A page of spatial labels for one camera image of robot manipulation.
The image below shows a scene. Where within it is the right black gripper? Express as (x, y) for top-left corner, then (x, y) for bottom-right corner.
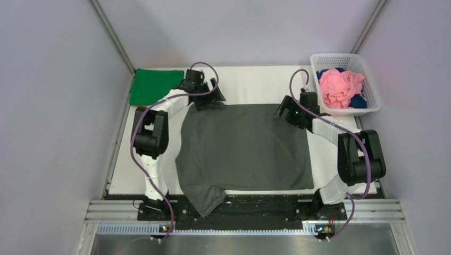
(274, 95), (306, 130)

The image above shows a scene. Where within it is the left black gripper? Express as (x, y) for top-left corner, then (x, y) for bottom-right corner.
(194, 78), (224, 111)

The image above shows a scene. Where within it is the dark grey t-shirt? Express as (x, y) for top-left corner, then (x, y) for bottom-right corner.
(176, 104), (314, 218)

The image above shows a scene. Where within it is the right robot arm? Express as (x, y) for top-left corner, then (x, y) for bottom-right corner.
(275, 90), (386, 219)

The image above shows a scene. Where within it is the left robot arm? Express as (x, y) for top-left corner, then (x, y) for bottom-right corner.
(130, 69), (226, 220)

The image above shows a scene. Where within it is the folded green t-shirt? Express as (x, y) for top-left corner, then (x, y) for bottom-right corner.
(129, 69), (185, 106)

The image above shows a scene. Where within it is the pink t-shirt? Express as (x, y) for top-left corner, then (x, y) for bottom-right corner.
(319, 69), (366, 109)

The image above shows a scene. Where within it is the dark blue t-shirt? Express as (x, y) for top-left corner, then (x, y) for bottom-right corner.
(316, 67), (368, 110)

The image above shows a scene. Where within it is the white plastic basket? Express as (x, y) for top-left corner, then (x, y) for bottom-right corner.
(310, 53), (381, 116)

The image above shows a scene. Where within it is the left corner metal post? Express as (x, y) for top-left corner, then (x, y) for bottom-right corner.
(88, 0), (136, 75)

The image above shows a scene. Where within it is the corner metal post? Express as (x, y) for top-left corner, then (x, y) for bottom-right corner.
(88, 0), (136, 75)
(350, 0), (390, 54)

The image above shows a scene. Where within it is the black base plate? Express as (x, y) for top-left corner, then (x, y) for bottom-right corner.
(104, 191), (383, 231)

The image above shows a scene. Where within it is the right corner metal post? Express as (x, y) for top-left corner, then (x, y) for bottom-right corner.
(350, 0), (390, 54)

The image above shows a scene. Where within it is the aluminium frame rail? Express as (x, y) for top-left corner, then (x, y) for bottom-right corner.
(85, 195), (405, 223)

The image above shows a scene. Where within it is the white slotted cable duct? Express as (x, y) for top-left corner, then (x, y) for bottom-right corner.
(96, 223), (318, 236)

